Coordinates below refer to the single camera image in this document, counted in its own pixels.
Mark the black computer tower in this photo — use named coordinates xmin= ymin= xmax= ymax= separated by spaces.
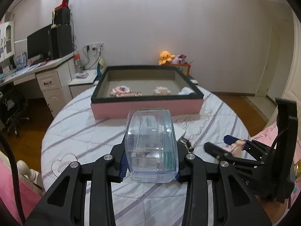
xmin=49 ymin=24 xmax=74 ymax=60

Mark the black speaker box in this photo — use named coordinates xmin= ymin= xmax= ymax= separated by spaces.
xmin=52 ymin=8 xmax=70 ymax=25

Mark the pink quilt bedding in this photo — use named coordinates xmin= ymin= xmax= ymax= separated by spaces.
xmin=0 ymin=157 xmax=46 ymax=226

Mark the black computer monitor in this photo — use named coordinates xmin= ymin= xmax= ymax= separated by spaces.
xmin=27 ymin=24 xmax=51 ymax=65

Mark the black eiffel tower model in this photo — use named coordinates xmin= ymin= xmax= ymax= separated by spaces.
xmin=179 ymin=137 xmax=194 ymax=153

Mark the pink white block toy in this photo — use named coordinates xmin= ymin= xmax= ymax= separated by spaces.
xmin=154 ymin=86 xmax=171 ymax=95

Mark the red toy storage box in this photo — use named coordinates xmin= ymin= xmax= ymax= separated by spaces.
xmin=165 ymin=63 xmax=191 ymax=76

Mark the clear plastic box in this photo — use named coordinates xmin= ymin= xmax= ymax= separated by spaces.
xmin=125 ymin=109 xmax=179 ymax=184

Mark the white small box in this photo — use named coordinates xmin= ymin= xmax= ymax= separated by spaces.
xmin=174 ymin=125 xmax=186 ymax=142

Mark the black office chair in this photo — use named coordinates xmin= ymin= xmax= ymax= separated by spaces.
xmin=1 ymin=83 xmax=31 ymax=137

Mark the orange octopus plush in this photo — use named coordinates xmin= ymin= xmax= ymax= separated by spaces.
xmin=158 ymin=50 xmax=176 ymax=65

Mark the white small side cabinet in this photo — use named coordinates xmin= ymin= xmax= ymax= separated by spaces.
xmin=69 ymin=69 xmax=97 ymax=98

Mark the blue yellow snack bag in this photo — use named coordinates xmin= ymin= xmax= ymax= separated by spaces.
xmin=97 ymin=57 xmax=105 ymax=78

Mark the white wall cabinet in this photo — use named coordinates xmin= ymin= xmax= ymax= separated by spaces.
xmin=0 ymin=21 xmax=15 ymax=63

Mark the white desk with drawers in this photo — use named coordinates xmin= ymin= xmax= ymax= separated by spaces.
xmin=1 ymin=52 xmax=77 ymax=117

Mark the pink black storage tray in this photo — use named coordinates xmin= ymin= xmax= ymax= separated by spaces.
xmin=91 ymin=65 xmax=204 ymax=119

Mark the red paper bag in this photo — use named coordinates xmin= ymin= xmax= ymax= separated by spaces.
xmin=54 ymin=0 xmax=68 ymax=10

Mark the purple plush toy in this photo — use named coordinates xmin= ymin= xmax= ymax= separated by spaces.
xmin=171 ymin=55 xmax=186 ymax=64

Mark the wall power socket strip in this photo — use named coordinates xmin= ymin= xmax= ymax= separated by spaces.
xmin=86 ymin=42 xmax=104 ymax=50

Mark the striped white tablecloth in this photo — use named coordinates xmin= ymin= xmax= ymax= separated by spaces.
xmin=41 ymin=87 xmax=250 ymax=225

